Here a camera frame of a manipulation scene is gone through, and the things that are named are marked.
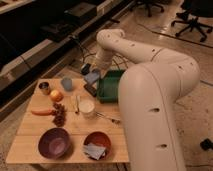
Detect blue sponge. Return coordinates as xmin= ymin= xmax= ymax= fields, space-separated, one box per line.
xmin=84 ymin=72 xmax=100 ymax=85

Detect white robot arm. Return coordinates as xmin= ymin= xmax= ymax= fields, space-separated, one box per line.
xmin=95 ymin=29 xmax=200 ymax=171

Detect blue plastic cup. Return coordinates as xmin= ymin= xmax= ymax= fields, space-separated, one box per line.
xmin=61 ymin=77 xmax=72 ymax=91

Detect white cup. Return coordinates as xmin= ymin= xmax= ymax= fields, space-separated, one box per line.
xmin=79 ymin=99 xmax=95 ymax=118

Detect black box on floor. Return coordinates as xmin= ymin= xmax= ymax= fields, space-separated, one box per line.
xmin=81 ymin=63 xmax=91 ymax=75

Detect small dark rectangular block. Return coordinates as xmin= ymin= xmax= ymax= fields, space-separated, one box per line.
xmin=84 ymin=84 xmax=97 ymax=97

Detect green plastic tray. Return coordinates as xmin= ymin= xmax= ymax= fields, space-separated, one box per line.
xmin=97 ymin=70 xmax=124 ymax=103

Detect metal fork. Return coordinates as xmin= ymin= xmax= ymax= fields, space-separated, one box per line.
xmin=95 ymin=112 xmax=121 ymax=124

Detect wooden spoon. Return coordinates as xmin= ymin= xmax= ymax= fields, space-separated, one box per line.
xmin=74 ymin=95 xmax=80 ymax=114

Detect orange fruit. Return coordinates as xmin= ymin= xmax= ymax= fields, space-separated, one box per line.
xmin=50 ymin=90 xmax=63 ymax=102

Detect metal can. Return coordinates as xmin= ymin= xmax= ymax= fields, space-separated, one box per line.
xmin=39 ymin=82 xmax=50 ymax=95

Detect bunch of dark grapes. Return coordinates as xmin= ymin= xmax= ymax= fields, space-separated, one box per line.
xmin=53 ymin=103 xmax=66 ymax=127

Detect brown bowl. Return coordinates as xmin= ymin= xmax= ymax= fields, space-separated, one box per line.
xmin=83 ymin=131 xmax=111 ymax=160

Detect grey folded cloth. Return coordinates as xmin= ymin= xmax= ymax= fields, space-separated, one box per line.
xmin=83 ymin=143 xmax=106 ymax=160

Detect purple bowl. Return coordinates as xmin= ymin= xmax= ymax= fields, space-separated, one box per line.
xmin=38 ymin=128 xmax=71 ymax=159

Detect black office chair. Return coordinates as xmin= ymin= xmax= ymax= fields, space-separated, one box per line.
xmin=171 ymin=0 xmax=213 ymax=42

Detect black device on floor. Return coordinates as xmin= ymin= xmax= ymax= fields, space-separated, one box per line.
xmin=200 ymin=138 xmax=213 ymax=150

